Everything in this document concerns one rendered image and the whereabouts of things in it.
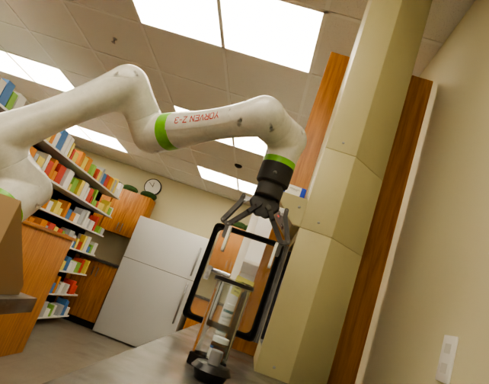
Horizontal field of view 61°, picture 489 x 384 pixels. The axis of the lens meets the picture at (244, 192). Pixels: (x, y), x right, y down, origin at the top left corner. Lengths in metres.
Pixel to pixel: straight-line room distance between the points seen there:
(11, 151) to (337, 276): 1.06
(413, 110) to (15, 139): 1.60
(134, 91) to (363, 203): 0.86
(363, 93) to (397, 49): 0.26
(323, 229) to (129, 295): 5.28
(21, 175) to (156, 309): 5.23
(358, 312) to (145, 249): 5.01
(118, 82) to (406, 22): 1.14
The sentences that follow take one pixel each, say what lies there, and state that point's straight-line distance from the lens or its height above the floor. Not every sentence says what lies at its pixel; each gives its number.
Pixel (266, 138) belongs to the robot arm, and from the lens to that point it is 1.10.
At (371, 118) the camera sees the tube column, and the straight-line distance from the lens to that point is 1.59.
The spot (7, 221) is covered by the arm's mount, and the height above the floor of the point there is 1.11.
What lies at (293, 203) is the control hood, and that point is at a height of 1.48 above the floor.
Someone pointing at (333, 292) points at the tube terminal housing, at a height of 1.25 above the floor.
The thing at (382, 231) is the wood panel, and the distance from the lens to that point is 1.85.
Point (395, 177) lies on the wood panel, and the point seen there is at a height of 1.83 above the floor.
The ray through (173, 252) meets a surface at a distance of 6.40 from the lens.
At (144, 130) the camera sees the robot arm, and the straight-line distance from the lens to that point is 1.32.
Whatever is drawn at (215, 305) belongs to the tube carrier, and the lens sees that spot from 1.08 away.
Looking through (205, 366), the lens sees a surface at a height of 0.97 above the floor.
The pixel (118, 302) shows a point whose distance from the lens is 6.54.
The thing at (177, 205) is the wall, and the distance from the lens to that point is 7.22.
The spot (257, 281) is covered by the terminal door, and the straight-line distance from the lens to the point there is 1.69.
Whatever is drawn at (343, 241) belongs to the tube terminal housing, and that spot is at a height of 1.42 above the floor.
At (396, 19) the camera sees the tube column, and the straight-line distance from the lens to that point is 1.81.
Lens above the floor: 1.13
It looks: 14 degrees up
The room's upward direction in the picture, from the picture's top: 20 degrees clockwise
